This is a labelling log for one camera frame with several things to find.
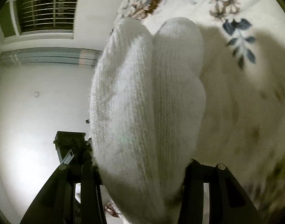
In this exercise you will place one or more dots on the wall switch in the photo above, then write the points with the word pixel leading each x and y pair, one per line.
pixel 36 94

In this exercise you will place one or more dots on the barred window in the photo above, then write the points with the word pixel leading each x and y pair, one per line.
pixel 44 11

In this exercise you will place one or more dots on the white knit sweater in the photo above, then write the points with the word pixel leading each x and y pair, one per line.
pixel 137 98

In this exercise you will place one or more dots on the grey-green curtain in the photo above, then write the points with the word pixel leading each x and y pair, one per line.
pixel 51 56

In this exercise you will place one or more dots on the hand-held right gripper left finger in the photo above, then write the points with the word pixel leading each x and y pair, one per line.
pixel 88 182

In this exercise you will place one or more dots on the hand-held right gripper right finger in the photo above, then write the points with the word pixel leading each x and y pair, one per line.
pixel 196 182

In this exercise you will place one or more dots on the floral bed quilt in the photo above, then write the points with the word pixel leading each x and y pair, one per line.
pixel 245 86

